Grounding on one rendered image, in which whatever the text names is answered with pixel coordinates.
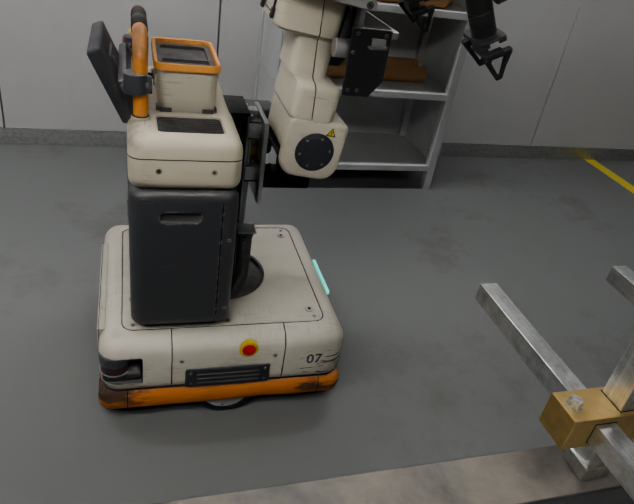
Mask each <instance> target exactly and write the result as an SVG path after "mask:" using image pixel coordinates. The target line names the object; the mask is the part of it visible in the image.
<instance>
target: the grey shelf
mask: <svg viewBox="0 0 634 504"><path fill-rule="evenodd" d="M377 3H378V8H377V10H376V11H374V12H373V11H369V10H367V11H369V12H370V13H372V14H373V15H374V16H376V17H377V18H379V19H380V20H381V21H383V22H384V23H386V24H387V25H389V26H390V27H391V28H393V29H394V30H396V31H397V32H398V33H399V36H398V39H397V40H392V39H391V44H390V49H389V54H388V56H392V57H402V58H413V59H418V61H419V67H425V68H426V79H425V81H424V82H423V83H419V82H402V81H385V80H383V82H382V83H381V84H380V85H379V86H378V87H377V88H376V89H375V90H374V91H373V92H372V93H371V94H370V95H369V96H368V97H361V96H345V95H341V92H342V86H343V80H344V78H335V77H329V78H330V80H331V81H332V82H333V83H334V84H335V85H336V87H337V88H338V89H339V91H340V98H339V101H338V104H337V107H336V112H337V114H338V115H339V116H340V118H341V119H342V120H343V122H344V123H345V124H346V125H347V127H348V134H347V137H346V140H345V143H344V146H343V149H342V153H341V156H340V159H339V162H338V165H337V168H336V170H387V171H423V175H422V179H421V183H420V187H421V188H422V189H429V188H430V184H431V181H432V177H433V173H434V170H435V166H436V162H437V159H438V155H439V151H440V148H441V144H442V141H443V137H444V133H445V130H446V126H447V122H448V119H449V115H450V111H451V108H452V104H453V100H454V97H455V93H456V90H457V86H458V82H459V79H460V75H461V71H462V68H463V64H464V60H465V57H466V53H467V49H466V48H465V47H464V45H463V44H462V43H461V40H462V39H465V38H466V37H465V38H464V36H463V32H464V31H466V30H468V29H470V26H469V20H468V15H467V9H466V3H465V0H454V3H453V4H452V5H451V6H449V5H447V7H446V8H445V9H442V8H435V10H434V13H433V16H432V19H431V23H430V27H429V31H428V32H427V33H423V32H422V30H421V29H420V27H419V26H418V25H417V23H416V22H414V23H412V22H411V20H410V19H409V18H408V16H407V15H406V14H405V12H404V11H403V10H402V8H401V7H400V6H399V4H398V3H392V2H383V1H377ZM420 30H421V31H420ZM285 32H286V30H284V29H281V28H279V27H278V26H276V25H275V24H274V23H273V22H272V21H271V20H270V18H269V17H268V16H267V15H266V13H265V12H264V10H263V7H262V15H261V26H260V36H259V47H258V58H257V69H256V79H255V90H254V100H268V101H270V102H271V103H272V100H273V96H274V93H275V90H274V87H275V83H276V79H277V75H278V71H279V67H280V63H281V59H280V52H281V48H282V44H283V40H284V36H285ZM419 34H420V36H419ZM418 38H419V40H418ZM417 43H418V44H417ZM416 47H417V49H416ZM415 52H416V53H415ZM414 56H415V57H414ZM404 99H405V101H404ZM403 104H404V105H403ZM402 108H403V110H402ZM401 112H402V114H401ZM400 117H401V118H400ZM399 121H400V123H399ZM398 126H399V127H398ZM397 130H398V131H397Z"/></svg>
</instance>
